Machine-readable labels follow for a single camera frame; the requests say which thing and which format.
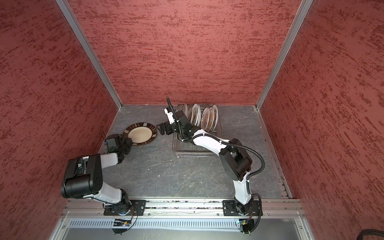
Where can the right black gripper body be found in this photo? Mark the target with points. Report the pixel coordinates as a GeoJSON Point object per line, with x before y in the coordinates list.
{"type": "Point", "coordinates": [171, 128]}

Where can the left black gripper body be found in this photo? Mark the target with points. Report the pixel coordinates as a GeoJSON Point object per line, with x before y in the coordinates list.
{"type": "Point", "coordinates": [125, 146]}

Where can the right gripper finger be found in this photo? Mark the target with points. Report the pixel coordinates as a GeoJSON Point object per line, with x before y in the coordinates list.
{"type": "Point", "coordinates": [160, 126]}
{"type": "Point", "coordinates": [161, 132]}

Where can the dark striped rim cream plate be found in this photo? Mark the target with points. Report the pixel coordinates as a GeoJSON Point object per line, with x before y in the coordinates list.
{"type": "Point", "coordinates": [140, 133]}

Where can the white ribbed plate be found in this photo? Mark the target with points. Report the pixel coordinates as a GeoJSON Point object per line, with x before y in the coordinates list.
{"type": "Point", "coordinates": [185, 109]}

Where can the white watermelon pattern plate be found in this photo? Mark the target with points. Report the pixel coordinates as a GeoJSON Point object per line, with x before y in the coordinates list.
{"type": "Point", "coordinates": [196, 115]}

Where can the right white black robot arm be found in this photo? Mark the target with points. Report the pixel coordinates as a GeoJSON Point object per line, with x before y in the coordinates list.
{"type": "Point", "coordinates": [239, 162]}

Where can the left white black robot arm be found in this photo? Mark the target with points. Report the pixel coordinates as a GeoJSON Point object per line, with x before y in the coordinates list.
{"type": "Point", "coordinates": [83, 177]}

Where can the brown patterned plate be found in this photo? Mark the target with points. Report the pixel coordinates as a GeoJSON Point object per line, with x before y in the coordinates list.
{"type": "Point", "coordinates": [205, 118]}

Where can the rightmost patterned plate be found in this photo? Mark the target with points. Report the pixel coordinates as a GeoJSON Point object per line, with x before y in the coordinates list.
{"type": "Point", "coordinates": [213, 117]}

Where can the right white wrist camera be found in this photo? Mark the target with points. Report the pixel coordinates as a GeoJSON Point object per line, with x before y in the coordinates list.
{"type": "Point", "coordinates": [170, 115]}

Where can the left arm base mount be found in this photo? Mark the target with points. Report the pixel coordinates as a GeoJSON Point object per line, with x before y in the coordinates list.
{"type": "Point", "coordinates": [137, 209]}

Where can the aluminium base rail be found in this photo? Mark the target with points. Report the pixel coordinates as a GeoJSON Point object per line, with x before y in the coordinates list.
{"type": "Point", "coordinates": [187, 208]}

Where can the white perforated cable duct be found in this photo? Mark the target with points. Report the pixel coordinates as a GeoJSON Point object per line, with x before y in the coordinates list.
{"type": "Point", "coordinates": [170, 224]}

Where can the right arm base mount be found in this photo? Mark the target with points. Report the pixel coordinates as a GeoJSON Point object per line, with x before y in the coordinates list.
{"type": "Point", "coordinates": [231, 207]}

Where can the left aluminium corner post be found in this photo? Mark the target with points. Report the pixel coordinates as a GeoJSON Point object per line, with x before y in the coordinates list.
{"type": "Point", "coordinates": [81, 36]}

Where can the aluminium corner post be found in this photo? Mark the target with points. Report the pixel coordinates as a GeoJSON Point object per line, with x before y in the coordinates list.
{"type": "Point", "coordinates": [291, 35]}
{"type": "Point", "coordinates": [81, 36]}

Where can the right aluminium corner post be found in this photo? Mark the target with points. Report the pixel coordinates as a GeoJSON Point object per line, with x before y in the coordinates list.
{"type": "Point", "coordinates": [291, 35]}

